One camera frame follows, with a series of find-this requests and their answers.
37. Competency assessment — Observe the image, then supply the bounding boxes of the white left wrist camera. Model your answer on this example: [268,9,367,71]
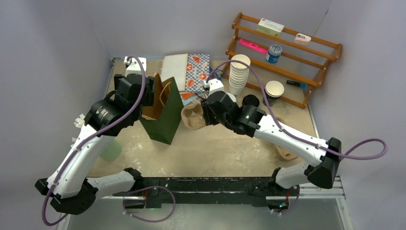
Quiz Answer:
[124,56,147,77]

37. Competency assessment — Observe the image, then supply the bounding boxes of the white lid stack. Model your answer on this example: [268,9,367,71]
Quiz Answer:
[226,92,237,103]

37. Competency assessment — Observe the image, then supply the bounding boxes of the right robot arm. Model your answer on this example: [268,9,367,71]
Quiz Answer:
[201,91,341,195]

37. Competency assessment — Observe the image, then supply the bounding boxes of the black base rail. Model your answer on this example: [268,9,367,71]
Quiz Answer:
[113,176,305,210]

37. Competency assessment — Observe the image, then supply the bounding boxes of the brown pulp cup carrier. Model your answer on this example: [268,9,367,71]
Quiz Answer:
[180,103,206,130]

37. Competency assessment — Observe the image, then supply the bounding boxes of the green straw holder cup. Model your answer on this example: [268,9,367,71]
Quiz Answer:
[100,139,122,162]

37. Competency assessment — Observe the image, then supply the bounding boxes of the purple cable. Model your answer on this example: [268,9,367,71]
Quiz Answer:
[206,59,389,161]
[42,56,147,227]

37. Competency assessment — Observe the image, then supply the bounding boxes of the pink white small case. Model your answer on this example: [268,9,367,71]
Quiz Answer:
[294,33,312,46]

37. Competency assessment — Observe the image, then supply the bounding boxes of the stack of white paper cups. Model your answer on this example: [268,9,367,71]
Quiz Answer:
[229,54,251,96]

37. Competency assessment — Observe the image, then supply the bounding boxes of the dark blue marker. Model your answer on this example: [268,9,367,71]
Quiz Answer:
[286,80,307,89]

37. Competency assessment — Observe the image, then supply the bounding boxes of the wooden shelf rack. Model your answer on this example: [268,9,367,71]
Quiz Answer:
[226,12,342,109]

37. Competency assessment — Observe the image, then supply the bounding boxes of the green paper bag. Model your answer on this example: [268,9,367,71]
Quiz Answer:
[139,72,184,145]

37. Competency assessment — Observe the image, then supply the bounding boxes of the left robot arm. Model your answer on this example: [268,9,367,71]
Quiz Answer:
[35,74,155,215]

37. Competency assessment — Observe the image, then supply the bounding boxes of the white green box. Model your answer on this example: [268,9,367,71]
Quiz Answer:
[256,18,284,37]

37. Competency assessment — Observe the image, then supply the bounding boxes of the dark printed coffee cup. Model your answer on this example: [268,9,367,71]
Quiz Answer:
[263,80,284,106]

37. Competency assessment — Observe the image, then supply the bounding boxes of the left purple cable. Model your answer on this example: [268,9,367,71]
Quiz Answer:
[42,56,147,227]

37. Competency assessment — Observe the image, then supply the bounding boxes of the blue checkered bakery bag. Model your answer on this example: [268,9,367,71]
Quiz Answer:
[184,54,210,93]

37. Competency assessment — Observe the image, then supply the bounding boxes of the pink highlighter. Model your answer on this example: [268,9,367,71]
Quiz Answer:
[238,39,268,54]

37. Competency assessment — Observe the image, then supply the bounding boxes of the wrapped white straws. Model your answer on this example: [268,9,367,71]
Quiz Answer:
[71,114,88,151]

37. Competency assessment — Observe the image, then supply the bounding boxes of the blue lidded jar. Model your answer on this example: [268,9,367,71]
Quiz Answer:
[265,44,282,63]

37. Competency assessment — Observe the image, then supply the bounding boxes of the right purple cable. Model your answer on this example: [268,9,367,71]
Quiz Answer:
[206,59,389,161]

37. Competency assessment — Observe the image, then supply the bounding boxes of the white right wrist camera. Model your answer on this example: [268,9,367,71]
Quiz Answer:
[203,79,224,96]

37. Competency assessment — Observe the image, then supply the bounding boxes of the orange paper bag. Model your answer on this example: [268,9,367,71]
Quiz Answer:
[180,93,195,99]

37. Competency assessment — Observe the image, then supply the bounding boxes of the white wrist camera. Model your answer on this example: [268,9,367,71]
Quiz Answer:
[124,56,147,77]
[203,79,224,96]

